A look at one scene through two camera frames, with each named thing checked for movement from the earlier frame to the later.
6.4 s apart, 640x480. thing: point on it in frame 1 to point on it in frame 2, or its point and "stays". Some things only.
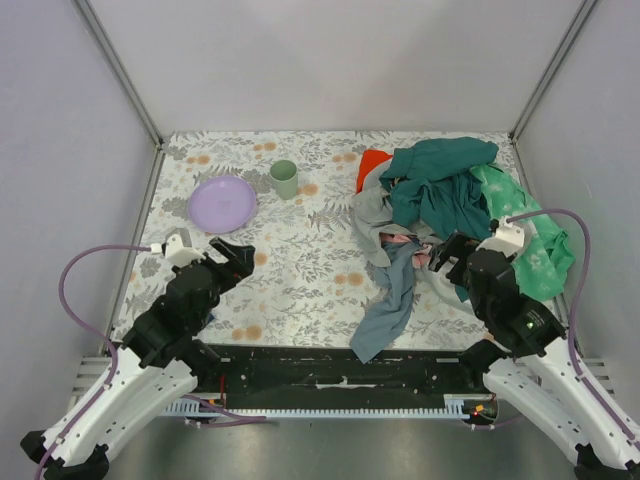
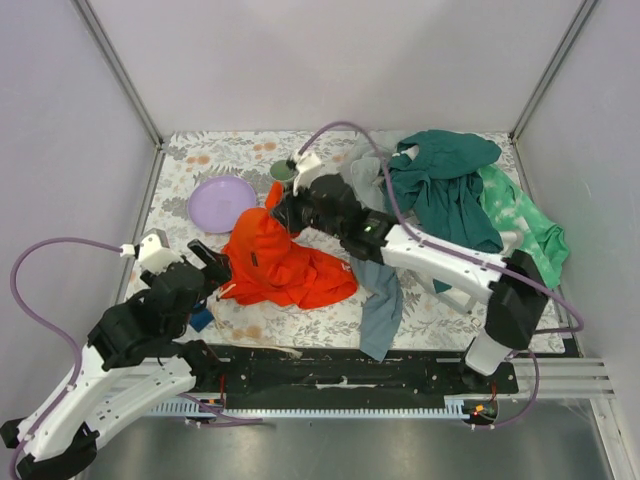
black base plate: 329,376 stays
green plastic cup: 284,173 stays
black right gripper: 460,258 to 291,211
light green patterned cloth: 540,266 stays
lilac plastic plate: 221,204 stays
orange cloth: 370,159 to 267,265
